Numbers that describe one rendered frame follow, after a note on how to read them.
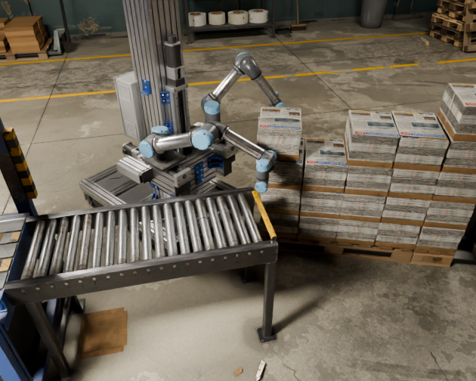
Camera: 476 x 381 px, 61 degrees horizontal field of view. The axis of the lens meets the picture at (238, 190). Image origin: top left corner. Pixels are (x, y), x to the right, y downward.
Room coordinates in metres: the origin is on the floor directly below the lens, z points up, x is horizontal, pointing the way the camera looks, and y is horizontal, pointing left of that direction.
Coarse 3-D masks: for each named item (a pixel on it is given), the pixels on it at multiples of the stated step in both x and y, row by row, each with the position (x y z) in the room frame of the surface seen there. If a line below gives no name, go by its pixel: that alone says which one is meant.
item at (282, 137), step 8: (264, 120) 2.47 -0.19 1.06; (272, 120) 2.47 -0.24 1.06; (280, 120) 2.47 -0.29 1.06; (264, 128) 2.34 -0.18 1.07; (272, 128) 2.33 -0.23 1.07; (280, 128) 2.32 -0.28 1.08; (288, 128) 2.32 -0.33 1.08; (296, 128) 2.33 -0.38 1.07; (264, 136) 2.33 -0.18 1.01; (272, 136) 2.33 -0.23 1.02; (280, 136) 2.32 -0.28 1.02; (288, 136) 2.32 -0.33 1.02; (296, 136) 2.31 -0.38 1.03; (264, 144) 2.33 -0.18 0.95; (272, 144) 2.32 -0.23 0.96; (280, 144) 2.32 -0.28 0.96; (288, 144) 2.31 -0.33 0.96; (296, 144) 2.30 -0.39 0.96; (280, 152) 2.31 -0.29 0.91; (288, 152) 2.30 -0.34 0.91; (296, 152) 2.30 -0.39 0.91
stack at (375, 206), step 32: (288, 160) 2.33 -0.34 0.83; (320, 160) 2.32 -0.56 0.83; (288, 192) 2.30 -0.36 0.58; (320, 192) 2.27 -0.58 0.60; (416, 192) 2.18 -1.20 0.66; (288, 224) 2.31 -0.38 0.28; (320, 224) 2.27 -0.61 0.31; (352, 224) 2.23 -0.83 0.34; (384, 224) 2.20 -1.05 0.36; (352, 256) 2.22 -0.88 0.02; (384, 256) 2.21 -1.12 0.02
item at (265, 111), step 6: (264, 108) 2.66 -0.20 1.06; (270, 108) 2.65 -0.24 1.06; (276, 108) 2.65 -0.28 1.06; (282, 108) 2.65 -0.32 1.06; (288, 108) 2.66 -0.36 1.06; (294, 108) 2.66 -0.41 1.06; (264, 114) 2.56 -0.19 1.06; (270, 114) 2.56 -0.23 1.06; (276, 114) 2.56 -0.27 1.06; (282, 114) 2.56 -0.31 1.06; (288, 114) 2.56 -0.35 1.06; (294, 114) 2.56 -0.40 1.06; (300, 114) 2.56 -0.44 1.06
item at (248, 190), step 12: (216, 192) 2.01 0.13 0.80; (228, 192) 2.01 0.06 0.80; (240, 192) 2.01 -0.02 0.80; (120, 204) 1.90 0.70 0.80; (132, 204) 1.90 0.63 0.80; (144, 204) 1.90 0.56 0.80; (156, 204) 1.90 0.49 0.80; (204, 204) 1.96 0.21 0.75; (216, 204) 1.97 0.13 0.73; (228, 204) 1.99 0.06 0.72; (252, 204) 2.02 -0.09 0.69; (36, 216) 1.80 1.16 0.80; (48, 216) 1.79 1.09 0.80; (60, 216) 1.79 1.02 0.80; (72, 216) 1.80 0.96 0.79; (84, 216) 1.81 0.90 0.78
